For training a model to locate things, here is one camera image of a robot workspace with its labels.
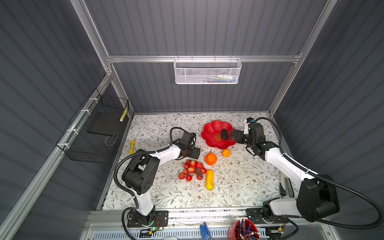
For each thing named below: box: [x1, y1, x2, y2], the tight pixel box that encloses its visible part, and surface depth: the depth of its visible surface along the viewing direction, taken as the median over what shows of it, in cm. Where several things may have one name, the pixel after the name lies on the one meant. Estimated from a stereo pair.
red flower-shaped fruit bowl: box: [201, 120, 236, 150], surface depth 110 cm
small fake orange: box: [222, 149, 231, 158], surface depth 96 cm
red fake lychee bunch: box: [178, 159, 207, 182], surface depth 88 cm
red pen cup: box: [227, 219, 261, 240], surface depth 61 cm
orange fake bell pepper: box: [205, 152, 218, 166], surface depth 91 cm
